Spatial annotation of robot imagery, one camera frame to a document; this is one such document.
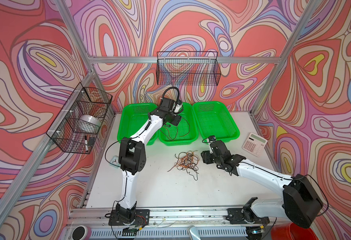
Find red orange cable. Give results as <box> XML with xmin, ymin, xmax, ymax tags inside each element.
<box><xmin>163</xmin><ymin>115</ymin><xmax>191</xmax><ymax>142</ymax></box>

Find cable bundle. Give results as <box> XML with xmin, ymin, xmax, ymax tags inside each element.
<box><xmin>167</xmin><ymin>149</ymin><xmax>200</xmax><ymax>181</ymax></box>

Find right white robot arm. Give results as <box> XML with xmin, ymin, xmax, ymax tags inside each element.
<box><xmin>201</xmin><ymin>136</ymin><xmax>323</xmax><ymax>229</ymax></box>

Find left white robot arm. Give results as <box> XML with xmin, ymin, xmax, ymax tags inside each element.
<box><xmin>115</xmin><ymin>97</ymin><xmax>183</xmax><ymax>223</ymax></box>

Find middle green plastic basket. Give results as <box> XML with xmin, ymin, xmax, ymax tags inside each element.
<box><xmin>157</xmin><ymin>103</ymin><xmax>199</xmax><ymax>146</ymax></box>

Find green plastic basket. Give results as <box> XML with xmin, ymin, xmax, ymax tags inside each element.
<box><xmin>157</xmin><ymin>103</ymin><xmax>199</xmax><ymax>146</ymax></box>
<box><xmin>117</xmin><ymin>103</ymin><xmax>157</xmax><ymax>141</ymax></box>
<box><xmin>192</xmin><ymin>101</ymin><xmax>240</xmax><ymax>143</ymax></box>

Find left green plastic basket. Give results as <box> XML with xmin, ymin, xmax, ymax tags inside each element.
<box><xmin>117</xmin><ymin>103</ymin><xmax>157</xmax><ymax>141</ymax></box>

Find right green plastic basket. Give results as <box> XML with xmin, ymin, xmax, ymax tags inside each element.
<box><xmin>192</xmin><ymin>101</ymin><xmax>240</xmax><ymax>143</ymax></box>

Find white pink calculator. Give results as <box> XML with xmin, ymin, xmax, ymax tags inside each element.
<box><xmin>242</xmin><ymin>133</ymin><xmax>267</xmax><ymax>157</ymax></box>

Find small green alarm clock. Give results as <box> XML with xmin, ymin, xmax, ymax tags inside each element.
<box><xmin>108</xmin><ymin>156</ymin><xmax>120</xmax><ymax>168</ymax></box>

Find red bucket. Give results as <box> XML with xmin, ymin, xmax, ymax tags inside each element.
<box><xmin>271</xmin><ymin>223</ymin><xmax>316</xmax><ymax>240</ymax></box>

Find grey round speaker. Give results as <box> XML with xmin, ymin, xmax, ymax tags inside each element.
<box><xmin>71</xmin><ymin>226</ymin><xmax>89</xmax><ymax>240</ymax></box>

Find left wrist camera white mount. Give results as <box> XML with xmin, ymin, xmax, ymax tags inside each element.
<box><xmin>173</xmin><ymin>100</ymin><xmax>183</xmax><ymax>114</ymax></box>

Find black wire basket back wall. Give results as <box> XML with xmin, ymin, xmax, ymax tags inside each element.
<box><xmin>156</xmin><ymin>50</ymin><xmax>221</xmax><ymax>86</ymax></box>

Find black wire basket wall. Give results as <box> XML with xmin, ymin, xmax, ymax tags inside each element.
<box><xmin>156</xmin><ymin>50</ymin><xmax>221</xmax><ymax>86</ymax></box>
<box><xmin>46</xmin><ymin>83</ymin><xmax>112</xmax><ymax>154</ymax></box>

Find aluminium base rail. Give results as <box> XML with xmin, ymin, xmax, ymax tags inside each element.
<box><xmin>60</xmin><ymin>206</ymin><xmax>290</xmax><ymax>240</ymax></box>

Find black wire basket left wall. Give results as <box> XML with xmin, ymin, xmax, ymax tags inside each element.
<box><xmin>46</xmin><ymin>83</ymin><xmax>112</xmax><ymax>154</ymax></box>

